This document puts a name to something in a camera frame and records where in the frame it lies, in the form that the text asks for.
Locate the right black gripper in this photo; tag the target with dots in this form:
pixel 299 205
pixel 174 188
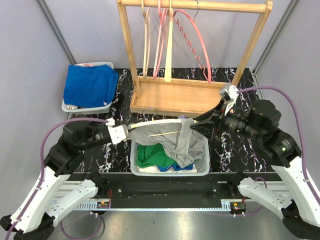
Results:
pixel 206 126

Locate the pink hanger with green top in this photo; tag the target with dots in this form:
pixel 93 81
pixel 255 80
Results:
pixel 206 68

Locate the small grey basket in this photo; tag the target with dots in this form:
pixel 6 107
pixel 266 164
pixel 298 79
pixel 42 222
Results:
pixel 85 108

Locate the empty beige hanger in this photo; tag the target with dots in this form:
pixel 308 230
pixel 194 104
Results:
pixel 147 39

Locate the grey tank top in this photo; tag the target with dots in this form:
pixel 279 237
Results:
pixel 185 147

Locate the cream wooden hanger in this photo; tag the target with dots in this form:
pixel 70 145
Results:
pixel 169 51

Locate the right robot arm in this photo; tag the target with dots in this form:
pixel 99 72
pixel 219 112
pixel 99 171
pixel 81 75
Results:
pixel 300 213

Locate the black marble pattern mat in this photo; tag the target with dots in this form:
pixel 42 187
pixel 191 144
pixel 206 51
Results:
pixel 229 153

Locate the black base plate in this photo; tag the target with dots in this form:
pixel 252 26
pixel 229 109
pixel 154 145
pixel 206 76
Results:
pixel 130 191

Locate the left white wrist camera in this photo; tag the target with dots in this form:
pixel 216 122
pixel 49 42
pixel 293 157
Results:
pixel 118 133

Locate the grey plastic laundry basket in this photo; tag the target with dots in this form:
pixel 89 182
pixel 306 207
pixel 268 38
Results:
pixel 202 165

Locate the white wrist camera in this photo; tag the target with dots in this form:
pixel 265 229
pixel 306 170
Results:
pixel 229 93
pixel 118 133

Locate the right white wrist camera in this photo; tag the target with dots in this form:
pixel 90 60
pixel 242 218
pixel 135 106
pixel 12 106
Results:
pixel 229 93

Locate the white crumpled garments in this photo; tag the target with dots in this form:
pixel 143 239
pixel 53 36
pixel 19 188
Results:
pixel 154 169

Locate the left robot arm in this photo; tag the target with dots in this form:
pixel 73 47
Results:
pixel 61 151

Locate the blue folded cloth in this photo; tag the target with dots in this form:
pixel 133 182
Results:
pixel 90 85

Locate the green tank top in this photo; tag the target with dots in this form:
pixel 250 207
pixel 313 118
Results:
pixel 153 155

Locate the wooden clothes rack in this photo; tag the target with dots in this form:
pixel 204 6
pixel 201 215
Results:
pixel 187 97

